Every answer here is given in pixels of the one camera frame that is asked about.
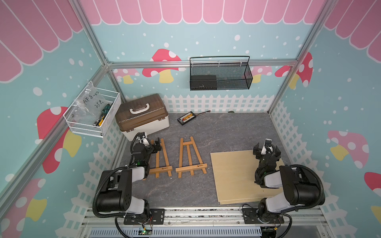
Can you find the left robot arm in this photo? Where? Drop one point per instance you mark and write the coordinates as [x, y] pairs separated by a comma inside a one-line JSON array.
[[113, 196]]

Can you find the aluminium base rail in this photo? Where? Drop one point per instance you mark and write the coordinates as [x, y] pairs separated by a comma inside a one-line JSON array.
[[228, 222]]

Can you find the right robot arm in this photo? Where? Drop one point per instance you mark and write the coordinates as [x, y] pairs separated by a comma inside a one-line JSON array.
[[302, 187]]

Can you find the clear plastic bag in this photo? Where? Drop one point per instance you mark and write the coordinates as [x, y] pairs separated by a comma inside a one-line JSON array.
[[89, 104]]

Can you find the brown lid tool box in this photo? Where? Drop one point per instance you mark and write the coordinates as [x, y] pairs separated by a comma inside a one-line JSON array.
[[147, 114]]

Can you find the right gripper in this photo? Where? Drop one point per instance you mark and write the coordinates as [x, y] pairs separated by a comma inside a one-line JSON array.
[[266, 153]]

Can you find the green yellow screwdriver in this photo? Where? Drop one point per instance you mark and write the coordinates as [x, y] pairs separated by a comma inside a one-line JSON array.
[[103, 115]]

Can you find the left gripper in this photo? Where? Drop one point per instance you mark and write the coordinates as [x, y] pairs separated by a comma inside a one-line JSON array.
[[153, 147]]

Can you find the black box in basket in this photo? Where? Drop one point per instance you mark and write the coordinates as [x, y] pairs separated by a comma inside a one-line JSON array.
[[203, 82]]

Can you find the black mesh wall basket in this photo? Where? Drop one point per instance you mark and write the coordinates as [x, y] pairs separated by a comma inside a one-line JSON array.
[[232, 72]]

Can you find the wooden easel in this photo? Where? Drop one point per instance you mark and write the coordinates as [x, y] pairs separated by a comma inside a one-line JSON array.
[[186, 161], [167, 168]]

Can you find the plywood board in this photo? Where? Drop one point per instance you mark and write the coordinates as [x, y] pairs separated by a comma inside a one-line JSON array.
[[245, 200], [234, 175]]

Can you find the black bit set case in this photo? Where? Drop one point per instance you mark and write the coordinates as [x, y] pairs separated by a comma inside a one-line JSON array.
[[186, 118]]

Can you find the white wire wall basket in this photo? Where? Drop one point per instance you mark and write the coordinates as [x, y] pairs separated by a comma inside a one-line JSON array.
[[86, 127]]

